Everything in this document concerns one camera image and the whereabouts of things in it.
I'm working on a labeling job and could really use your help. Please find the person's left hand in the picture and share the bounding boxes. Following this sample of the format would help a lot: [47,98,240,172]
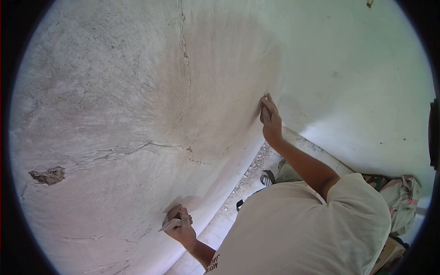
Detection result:
[164,204,197,244]

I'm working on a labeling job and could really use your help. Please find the person's right hand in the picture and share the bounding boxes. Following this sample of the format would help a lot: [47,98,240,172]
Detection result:
[259,93,283,146]

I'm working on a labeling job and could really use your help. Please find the crumpled pale patterned cloth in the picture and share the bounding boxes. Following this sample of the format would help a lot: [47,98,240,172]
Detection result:
[362,173,422,236]

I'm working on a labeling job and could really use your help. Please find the person's left fingers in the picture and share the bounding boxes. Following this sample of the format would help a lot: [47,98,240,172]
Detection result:
[166,204,183,223]

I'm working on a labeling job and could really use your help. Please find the scattered small rubble stones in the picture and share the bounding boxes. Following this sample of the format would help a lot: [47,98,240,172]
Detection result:
[220,141,275,214]

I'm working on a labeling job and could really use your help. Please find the person's legs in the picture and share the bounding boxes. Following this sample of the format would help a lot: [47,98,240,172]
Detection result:
[236,159,311,212]

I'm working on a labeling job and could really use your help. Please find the person's left thumb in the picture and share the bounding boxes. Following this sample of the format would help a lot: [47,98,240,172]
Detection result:
[180,207,194,225]

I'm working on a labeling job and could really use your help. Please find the dark sandpaper piece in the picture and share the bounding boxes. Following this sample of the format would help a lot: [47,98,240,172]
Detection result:
[259,104,272,125]

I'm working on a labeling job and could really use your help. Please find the person's right fingers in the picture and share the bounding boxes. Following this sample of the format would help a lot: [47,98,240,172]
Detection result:
[260,93,278,115]

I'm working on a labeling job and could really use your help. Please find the person's body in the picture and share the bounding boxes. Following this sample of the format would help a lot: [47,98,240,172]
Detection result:
[204,173,392,275]

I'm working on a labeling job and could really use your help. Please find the brown cardboard box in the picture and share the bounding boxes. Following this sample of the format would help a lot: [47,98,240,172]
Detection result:
[371,236,407,275]

